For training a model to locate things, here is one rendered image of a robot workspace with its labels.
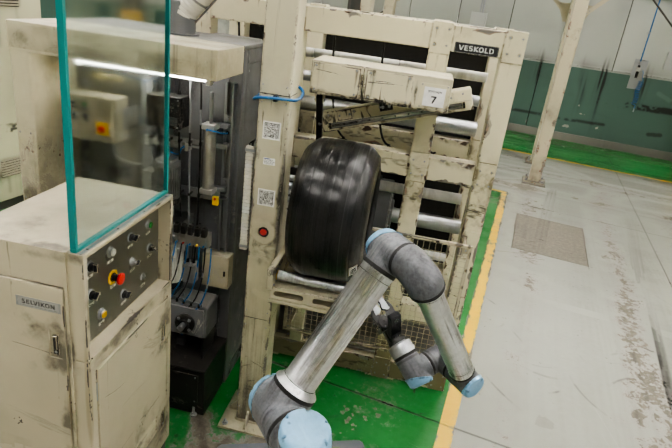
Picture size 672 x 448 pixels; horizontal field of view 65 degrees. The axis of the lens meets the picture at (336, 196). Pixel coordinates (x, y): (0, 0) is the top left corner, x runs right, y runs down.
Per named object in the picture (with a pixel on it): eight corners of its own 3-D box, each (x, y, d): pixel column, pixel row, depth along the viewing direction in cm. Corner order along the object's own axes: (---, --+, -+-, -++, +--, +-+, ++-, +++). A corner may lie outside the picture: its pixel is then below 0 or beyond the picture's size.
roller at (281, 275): (275, 268, 225) (277, 269, 229) (273, 278, 224) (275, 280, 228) (356, 284, 220) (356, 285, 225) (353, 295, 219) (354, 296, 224)
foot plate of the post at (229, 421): (217, 427, 259) (217, 420, 258) (236, 390, 284) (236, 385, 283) (269, 440, 256) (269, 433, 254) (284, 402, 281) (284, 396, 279)
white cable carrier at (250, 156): (239, 248, 233) (245, 145, 217) (242, 244, 238) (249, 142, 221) (248, 250, 233) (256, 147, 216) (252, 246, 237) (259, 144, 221)
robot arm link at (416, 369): (429, 381, 195) (408, 394, 192) (412, 350, 200) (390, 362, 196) (439, 376, 187) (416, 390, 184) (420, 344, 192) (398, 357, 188)
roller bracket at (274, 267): (265, 289, 223) (266, 269, 220) (289, 250, 260) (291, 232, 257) (272, 291, 223) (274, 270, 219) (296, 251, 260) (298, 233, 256)
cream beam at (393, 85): (308, 93, 230) (311, 59, 225) (320, 86, 253) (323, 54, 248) (447, 115, 222) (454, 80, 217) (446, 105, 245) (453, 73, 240)
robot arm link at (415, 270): (441, 254, 147) (491, 385, 184) (414, 235, 157) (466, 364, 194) (410, 279, 144) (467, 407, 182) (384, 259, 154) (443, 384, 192)
